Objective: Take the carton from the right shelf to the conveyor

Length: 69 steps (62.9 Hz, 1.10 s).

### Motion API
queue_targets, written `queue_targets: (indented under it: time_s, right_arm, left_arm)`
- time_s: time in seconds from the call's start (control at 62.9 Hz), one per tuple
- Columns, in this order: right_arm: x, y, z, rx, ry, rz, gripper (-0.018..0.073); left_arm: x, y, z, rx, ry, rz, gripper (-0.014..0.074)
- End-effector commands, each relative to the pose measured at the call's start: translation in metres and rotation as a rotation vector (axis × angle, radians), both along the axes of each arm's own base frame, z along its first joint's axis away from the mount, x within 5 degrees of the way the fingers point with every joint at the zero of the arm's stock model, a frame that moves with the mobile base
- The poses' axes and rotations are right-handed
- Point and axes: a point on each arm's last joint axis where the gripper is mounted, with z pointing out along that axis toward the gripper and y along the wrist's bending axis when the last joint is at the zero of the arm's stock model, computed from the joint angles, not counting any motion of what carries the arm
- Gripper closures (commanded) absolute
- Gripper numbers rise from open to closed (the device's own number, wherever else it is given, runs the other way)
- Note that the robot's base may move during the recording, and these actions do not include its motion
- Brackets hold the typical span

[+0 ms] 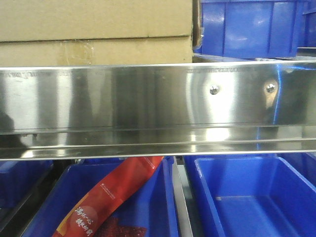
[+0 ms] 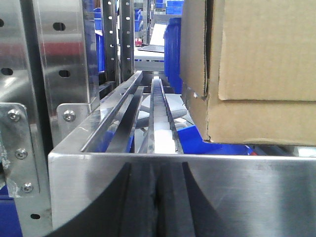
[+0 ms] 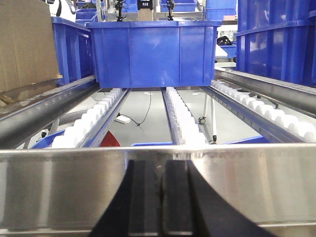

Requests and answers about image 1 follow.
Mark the brown cardboard carton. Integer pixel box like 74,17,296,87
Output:
0,0,201,67

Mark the grey steel shelf divider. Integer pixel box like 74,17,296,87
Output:
172,156,194,237

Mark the blue bin on upper shelf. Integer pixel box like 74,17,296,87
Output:
194,0,307,59

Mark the round steel screw left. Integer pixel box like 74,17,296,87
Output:
209,84,220,95

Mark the round steel screw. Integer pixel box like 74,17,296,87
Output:
266,83,276,93
209,84,220,95

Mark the blue bin with red packet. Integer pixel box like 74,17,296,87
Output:
23,157,179,237

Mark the empty blue plastic bin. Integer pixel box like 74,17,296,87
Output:
184,155,316,237

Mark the round steel screw right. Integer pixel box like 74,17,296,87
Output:
266,83,276,93

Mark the red snack packet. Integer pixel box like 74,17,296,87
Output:
53,156,164,237

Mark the blue bin at lower left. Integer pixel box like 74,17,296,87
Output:
0,160,53,208

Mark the blue bin at far right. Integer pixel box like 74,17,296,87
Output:
300,0,316,47

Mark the stainless steel shelf rail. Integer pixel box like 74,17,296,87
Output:
0,61,316,160

